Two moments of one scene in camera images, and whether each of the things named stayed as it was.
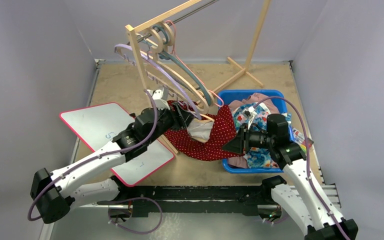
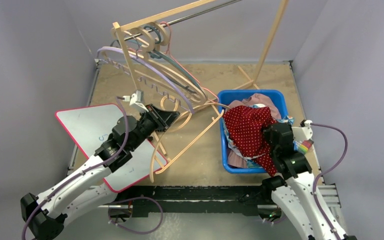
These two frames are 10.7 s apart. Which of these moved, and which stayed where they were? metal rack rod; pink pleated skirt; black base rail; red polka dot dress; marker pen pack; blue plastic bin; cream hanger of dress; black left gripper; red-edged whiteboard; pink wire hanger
Moved: pink wire hanger; black left gripper; red polka dot dress; metal rack rod; cream hanger of dress
Stayed: pink pleated skirt; blue plastic bin; marker pen pack; black base rail; red-edged whiteboard
